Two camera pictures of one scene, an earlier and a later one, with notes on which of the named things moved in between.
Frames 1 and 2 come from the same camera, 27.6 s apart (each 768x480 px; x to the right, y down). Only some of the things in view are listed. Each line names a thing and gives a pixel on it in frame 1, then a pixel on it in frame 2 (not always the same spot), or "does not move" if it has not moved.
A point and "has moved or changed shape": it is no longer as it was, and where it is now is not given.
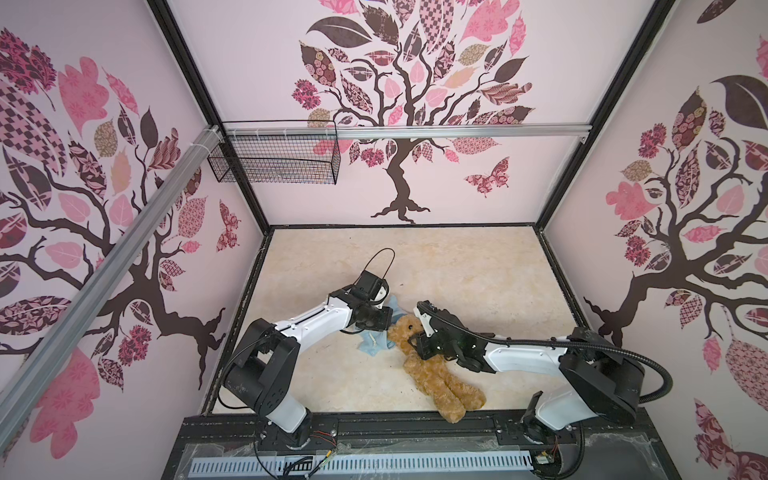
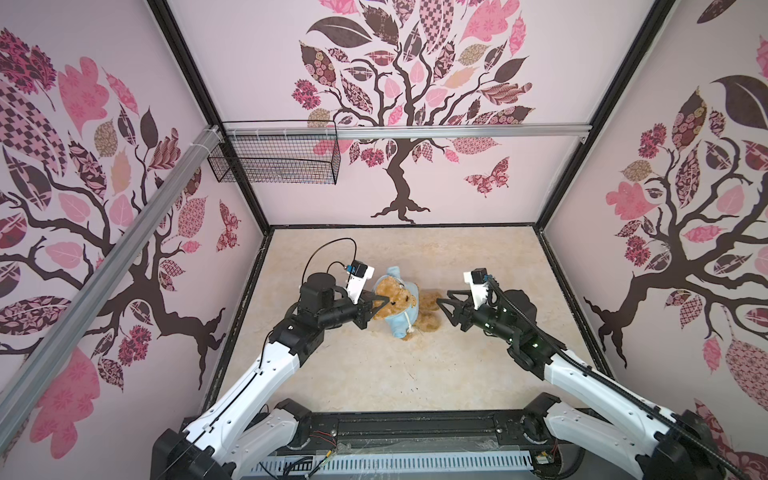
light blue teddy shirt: [373, 342] to [401, 325]
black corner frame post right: [651, 25] does not move
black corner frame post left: [174, 34] does not move
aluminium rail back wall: [395, 130] does not move
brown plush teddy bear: [450, 397] has moved or changed shape
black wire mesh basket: [278, 151] does not move
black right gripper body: [429, 347] to [488, 319]
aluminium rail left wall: [109, 283] does not move
